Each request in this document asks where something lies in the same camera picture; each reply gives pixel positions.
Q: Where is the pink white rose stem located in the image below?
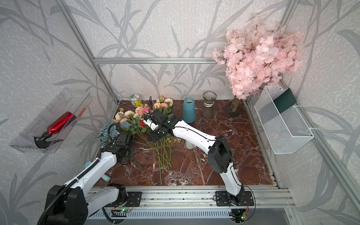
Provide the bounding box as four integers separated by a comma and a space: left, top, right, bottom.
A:
133, 104, 149, 118

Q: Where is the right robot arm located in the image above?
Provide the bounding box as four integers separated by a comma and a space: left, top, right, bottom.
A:
143, 109, 245, 206

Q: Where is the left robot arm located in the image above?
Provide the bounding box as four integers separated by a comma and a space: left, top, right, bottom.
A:
37, 133, 133, 225

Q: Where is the teal ceramic vase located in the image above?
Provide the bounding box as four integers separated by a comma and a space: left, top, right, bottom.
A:
183, 97, 196, 124

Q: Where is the white ribbed vase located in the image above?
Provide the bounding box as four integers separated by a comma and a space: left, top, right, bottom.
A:
185, 140, 196, 150

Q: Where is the clear glass vase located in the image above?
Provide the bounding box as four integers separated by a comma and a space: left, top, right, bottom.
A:
202, 91, 217, 119

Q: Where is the red carnation stem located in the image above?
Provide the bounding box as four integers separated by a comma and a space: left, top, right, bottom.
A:
140, 121, 173, 172

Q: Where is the blue hydrangea flower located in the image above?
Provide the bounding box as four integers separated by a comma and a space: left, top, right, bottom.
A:
99, 121, 122, 148

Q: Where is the pink rose bunch with leaves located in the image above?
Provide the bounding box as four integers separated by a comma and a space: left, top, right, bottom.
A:
153, 95, 173, 116

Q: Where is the teal plastic scraper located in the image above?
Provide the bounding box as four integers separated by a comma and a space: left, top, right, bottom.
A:
84, 162, 111, 182

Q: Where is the small tape roll jar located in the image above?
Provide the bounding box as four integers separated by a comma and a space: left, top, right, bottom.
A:
129, 94, 142, 108

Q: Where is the pink cherry blossom tree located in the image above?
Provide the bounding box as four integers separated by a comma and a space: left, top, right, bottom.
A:
212, 15, 305, 118

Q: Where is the dark green card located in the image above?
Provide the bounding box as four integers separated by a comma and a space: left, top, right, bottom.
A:
273, 88, 297, 114

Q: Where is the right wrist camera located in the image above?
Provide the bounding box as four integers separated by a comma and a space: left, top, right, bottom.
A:
143, 119, 158, 131

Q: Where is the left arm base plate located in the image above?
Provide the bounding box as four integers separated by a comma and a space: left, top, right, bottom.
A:
106, 191, 142, 208

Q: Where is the clear plastic wall bin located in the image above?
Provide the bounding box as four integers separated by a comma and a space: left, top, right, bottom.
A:
9, 88, 92, 153

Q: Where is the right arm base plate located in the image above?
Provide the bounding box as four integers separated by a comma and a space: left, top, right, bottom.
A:
213, 191, 255, 207

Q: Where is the white wire mesh basket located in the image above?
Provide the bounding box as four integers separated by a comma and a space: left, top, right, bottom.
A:
255, 86, 314, 155

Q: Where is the aluminium front rail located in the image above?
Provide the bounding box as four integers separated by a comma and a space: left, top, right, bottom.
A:
84, 185, 296, 210

